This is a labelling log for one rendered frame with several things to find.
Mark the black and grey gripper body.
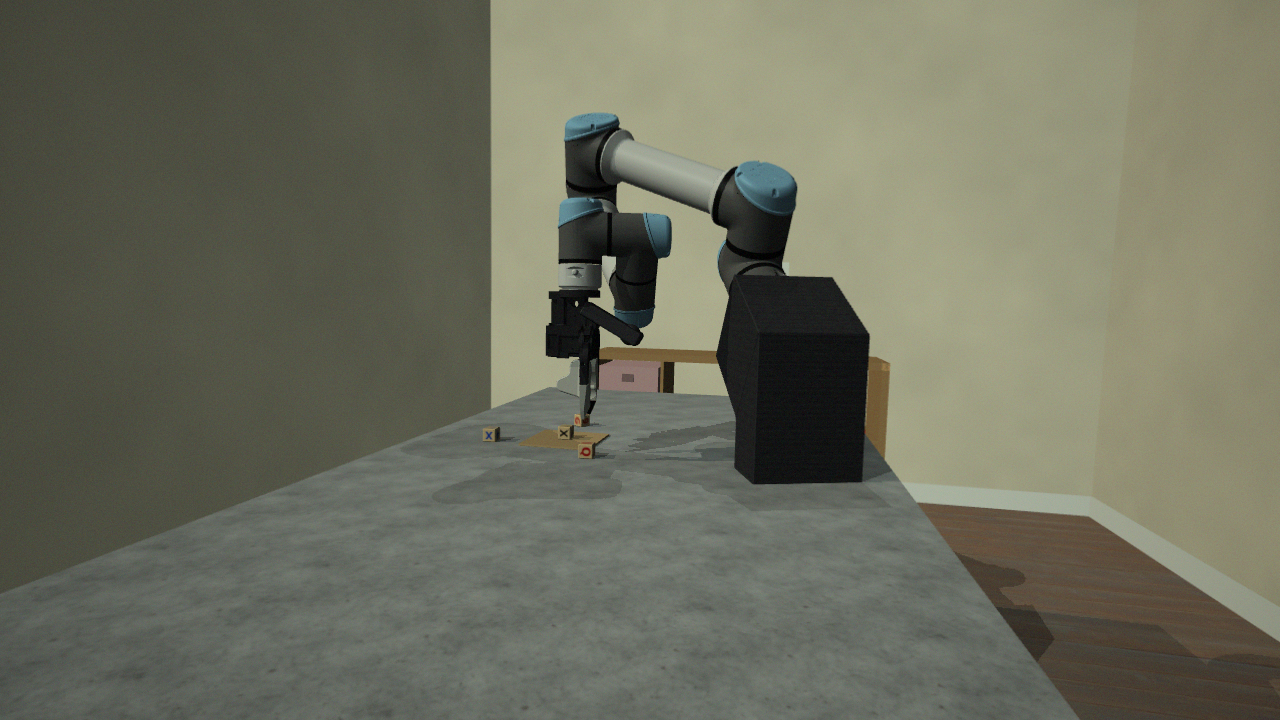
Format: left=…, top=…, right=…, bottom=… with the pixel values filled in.
left=547, top=290, right=600, bottom=360

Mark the tan mat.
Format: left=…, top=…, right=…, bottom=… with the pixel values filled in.
left=518, top=429, right=609, bottom=450

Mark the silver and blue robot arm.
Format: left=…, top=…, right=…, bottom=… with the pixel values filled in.
left=558, top=113, right=797, bottom=346

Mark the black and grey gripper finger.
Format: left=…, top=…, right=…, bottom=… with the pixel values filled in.
left=556, top=338, right=593, bottom=419
left=588, top=354, right=599, bottom=414

